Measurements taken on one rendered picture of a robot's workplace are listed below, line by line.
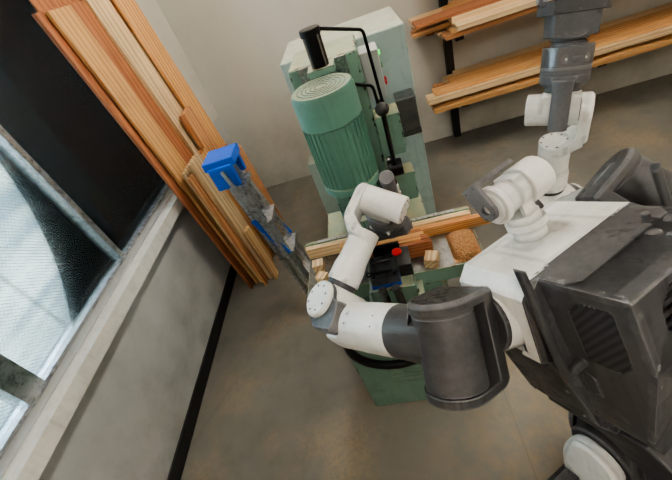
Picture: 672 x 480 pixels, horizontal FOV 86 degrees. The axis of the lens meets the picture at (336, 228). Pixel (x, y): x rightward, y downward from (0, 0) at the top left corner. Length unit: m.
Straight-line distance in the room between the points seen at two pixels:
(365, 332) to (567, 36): 0.66
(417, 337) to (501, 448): 1.37
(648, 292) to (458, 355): 0.22
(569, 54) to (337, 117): 0.50
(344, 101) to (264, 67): 2.46
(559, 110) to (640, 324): 0.47
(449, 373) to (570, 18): 0.67
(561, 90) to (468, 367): 0.55
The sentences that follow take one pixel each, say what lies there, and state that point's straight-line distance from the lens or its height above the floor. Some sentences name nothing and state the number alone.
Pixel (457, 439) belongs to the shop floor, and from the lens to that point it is 1.90.
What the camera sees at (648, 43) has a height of 0.54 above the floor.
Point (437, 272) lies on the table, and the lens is 1.21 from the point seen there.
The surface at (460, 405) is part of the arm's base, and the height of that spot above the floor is 1.28.
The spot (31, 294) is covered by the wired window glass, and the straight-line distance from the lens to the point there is 1.86.
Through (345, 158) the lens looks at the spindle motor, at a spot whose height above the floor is 1.33.
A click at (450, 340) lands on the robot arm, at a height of 1.34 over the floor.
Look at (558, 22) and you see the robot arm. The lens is 0.87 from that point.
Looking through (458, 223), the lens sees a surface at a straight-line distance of 1.30.
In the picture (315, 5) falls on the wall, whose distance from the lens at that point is 3.25.
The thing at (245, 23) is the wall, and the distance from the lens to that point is 3.34.
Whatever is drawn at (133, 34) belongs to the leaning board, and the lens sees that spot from 2.77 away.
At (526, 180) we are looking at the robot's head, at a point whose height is 1.43.
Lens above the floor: 1.80
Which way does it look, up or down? 38 degrees down
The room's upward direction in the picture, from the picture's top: 22 degrees counter-clockwise
